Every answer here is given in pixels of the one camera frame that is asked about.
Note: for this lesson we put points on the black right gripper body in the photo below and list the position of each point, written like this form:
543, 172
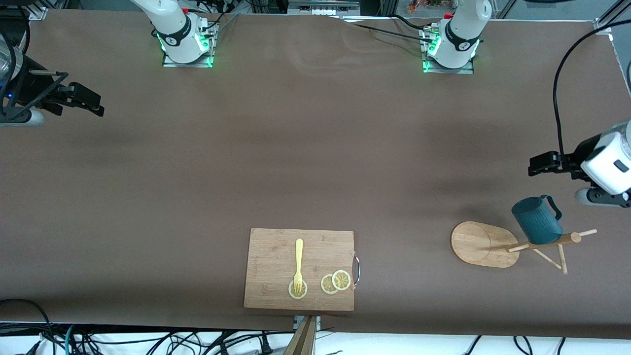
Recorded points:
30, 87

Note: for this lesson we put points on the teal cup yellow inside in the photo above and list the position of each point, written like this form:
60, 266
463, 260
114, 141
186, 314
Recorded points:
537, 222

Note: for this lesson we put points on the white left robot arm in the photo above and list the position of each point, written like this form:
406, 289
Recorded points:
463, 29

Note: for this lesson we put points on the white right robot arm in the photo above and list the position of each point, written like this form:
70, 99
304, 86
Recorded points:
170, 24

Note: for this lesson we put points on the wooden mug rack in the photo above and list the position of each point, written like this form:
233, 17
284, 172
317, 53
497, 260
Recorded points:
478, 244

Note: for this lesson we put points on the lemon slice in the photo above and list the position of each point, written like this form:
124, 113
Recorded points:
293, 295
326, 285
341, 280

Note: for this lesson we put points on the bamboo cutting board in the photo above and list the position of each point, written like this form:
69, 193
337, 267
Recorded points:
271, 261

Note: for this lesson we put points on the grey power strip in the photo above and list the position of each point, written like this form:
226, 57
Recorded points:
323, 9

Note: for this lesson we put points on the yellow plastic fork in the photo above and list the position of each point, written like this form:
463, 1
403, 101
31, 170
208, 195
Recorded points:
298, 256

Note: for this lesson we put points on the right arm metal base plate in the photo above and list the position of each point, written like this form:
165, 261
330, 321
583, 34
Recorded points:
187, 64

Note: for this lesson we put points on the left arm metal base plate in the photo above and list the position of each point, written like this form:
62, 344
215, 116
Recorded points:
448, 71

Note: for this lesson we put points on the metal bracket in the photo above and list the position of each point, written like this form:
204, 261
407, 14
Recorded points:
318, 323

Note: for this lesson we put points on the wooden post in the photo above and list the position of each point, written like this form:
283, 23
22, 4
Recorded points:
301, 342

